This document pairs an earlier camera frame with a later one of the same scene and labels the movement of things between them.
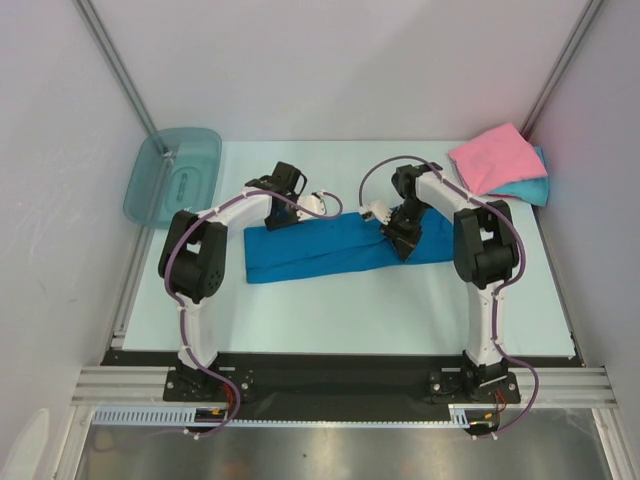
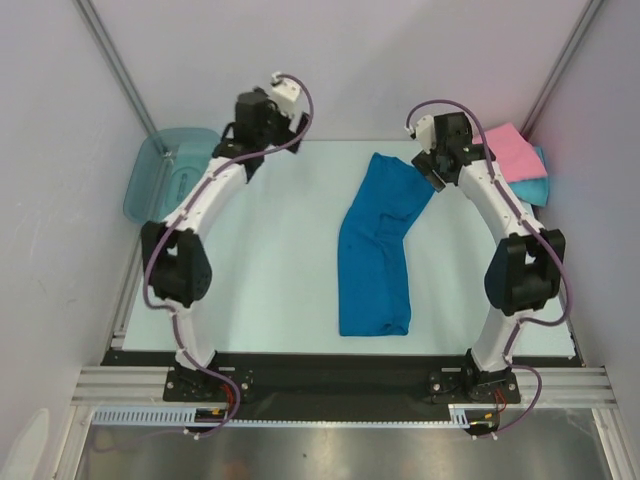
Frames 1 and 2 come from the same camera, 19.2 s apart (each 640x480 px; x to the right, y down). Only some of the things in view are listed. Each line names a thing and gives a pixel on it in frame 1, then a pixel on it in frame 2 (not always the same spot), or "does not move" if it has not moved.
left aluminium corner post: x=95 y=26 does not move
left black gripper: x=272 y=224 -> x=285 y=120
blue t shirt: x=334 y=243 -> x=371 y=265
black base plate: x=341 y=386 does not move
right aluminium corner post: x=534 y=113 does not move
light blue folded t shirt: x=533 y=191 does not move
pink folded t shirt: x=499 y=157 does not move
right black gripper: x=400 y=235 -> x=430 y=170
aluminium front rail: x=540 y=387 does not move
